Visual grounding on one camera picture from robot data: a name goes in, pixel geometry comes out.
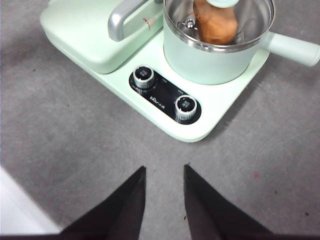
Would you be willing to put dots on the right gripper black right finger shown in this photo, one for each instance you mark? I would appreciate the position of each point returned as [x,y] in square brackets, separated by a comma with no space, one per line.
[212,215]

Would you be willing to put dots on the green breakfast machine base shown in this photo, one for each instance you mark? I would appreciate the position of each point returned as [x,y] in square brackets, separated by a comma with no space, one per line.
[220,110]

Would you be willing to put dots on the glass lid with green knob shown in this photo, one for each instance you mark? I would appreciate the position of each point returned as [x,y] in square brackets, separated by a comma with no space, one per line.
[222,2]

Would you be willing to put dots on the silver control knob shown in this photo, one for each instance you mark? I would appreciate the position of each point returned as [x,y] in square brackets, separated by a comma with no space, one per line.
[143,76]
[186,107]

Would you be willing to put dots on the brown potato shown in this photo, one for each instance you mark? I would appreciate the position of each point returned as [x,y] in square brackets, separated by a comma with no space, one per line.
[217,25]

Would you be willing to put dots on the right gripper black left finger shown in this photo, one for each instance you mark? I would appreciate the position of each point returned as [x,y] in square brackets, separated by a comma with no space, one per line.
[117,215]

